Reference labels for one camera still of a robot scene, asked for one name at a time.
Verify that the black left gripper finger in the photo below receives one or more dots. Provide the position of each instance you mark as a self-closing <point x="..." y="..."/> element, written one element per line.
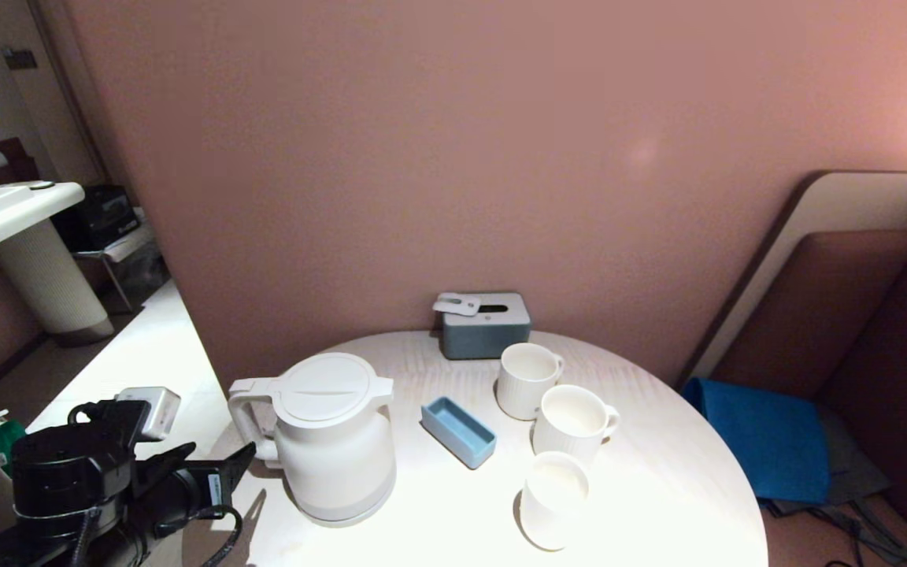
<point x="227" y="480"/>
<point x="168" y="465"/>

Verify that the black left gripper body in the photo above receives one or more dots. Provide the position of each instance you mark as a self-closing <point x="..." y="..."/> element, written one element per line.
<point x="162" y="504"/>

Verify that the white electric kettle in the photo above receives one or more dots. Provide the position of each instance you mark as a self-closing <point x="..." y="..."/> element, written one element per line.
<point x="335" y="457"/>

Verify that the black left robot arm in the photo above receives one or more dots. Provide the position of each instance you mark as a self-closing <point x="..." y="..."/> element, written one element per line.
<point x="60" y="480"/>

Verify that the metal stool with white top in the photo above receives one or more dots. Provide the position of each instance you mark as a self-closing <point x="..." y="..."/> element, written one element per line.
<point x="127" y="244"/>

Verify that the small blue rectangular tray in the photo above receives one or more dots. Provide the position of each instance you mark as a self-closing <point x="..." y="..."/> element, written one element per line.
<point x="457" y="431"/>

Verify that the black box appliance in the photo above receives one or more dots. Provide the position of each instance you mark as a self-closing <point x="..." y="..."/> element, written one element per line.
<point x="99" y="220"/>

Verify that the grey-blue tissue box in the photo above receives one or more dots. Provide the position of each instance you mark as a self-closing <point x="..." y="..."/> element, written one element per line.
<point x="485" y="339"/>

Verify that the small round sink dish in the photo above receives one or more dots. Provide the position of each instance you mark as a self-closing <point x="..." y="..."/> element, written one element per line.
<point x="41" y="186"/>

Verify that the white ribbed ceramic mug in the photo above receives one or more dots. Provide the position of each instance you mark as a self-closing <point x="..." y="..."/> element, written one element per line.
<point x="568" y="437"/>
<point x="524" y="386"/>
<point x="552" y="512"/>

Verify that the brown wooden holder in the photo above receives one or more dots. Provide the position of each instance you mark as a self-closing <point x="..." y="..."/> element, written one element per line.
<point x="20" y="165"/>

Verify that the blue cloth bag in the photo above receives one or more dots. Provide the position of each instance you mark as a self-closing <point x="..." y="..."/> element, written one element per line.
<point x="760" y="441"/>

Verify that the brown upholstered bench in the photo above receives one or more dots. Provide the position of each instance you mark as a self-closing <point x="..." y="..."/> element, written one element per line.
<point x="855" y="315"/>

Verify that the beige backrest panel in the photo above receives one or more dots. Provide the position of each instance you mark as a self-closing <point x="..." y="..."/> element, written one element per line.
<point x="855" y="201"/>

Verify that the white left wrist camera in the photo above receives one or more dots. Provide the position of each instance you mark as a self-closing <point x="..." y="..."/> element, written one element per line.
<point x="150" y="409"/>

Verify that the dark wall switch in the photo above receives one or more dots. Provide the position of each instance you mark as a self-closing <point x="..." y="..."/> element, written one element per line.
<point x="20" y="60"/>

